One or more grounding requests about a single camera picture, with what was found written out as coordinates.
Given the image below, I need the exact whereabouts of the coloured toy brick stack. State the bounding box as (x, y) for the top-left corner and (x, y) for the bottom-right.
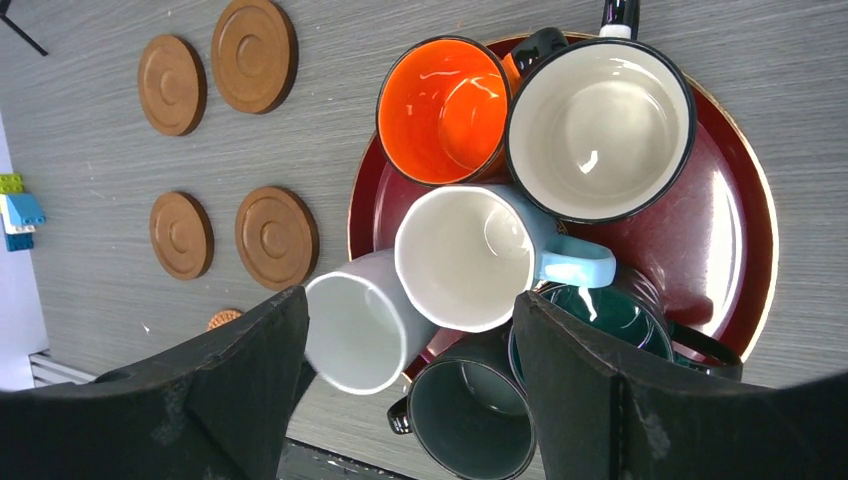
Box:
(1, 173), (47, 252)

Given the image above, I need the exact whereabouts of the woven rattan coaster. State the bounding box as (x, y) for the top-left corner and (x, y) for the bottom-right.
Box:
(206, 309), (243, 331)

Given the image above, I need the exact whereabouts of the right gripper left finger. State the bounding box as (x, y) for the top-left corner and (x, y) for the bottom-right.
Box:
(1, 286), (315, 479)

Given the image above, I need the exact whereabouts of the white mug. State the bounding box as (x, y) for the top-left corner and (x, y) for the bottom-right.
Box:
(305, 248), (438, 396)

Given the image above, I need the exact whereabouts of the cream mug black rim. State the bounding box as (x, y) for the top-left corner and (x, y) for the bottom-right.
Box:
(506, 1), (697, 224)

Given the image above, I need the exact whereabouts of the dark green mug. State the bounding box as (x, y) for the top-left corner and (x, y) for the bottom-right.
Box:
(531, 266), (743, 382)

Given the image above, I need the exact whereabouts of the brown wooden coaster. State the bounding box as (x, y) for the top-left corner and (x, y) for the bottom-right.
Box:
(137, 35), (208, 136)
(235, 186), (320, 291)
(149, 191), (214, 281)
(210, 0), (299, 114)

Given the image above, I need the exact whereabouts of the orange mug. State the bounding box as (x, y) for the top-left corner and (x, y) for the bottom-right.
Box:
(376, 27), (568, 187)

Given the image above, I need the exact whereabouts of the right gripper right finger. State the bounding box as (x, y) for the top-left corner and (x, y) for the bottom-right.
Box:
(513, 291), (847, 479)

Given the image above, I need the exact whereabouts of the red round tray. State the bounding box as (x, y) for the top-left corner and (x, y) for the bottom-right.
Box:
(347, 73), (779, 362)

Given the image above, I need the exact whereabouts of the dark grey mug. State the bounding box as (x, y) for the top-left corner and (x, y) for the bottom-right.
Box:
(387, 326), (537, 479)

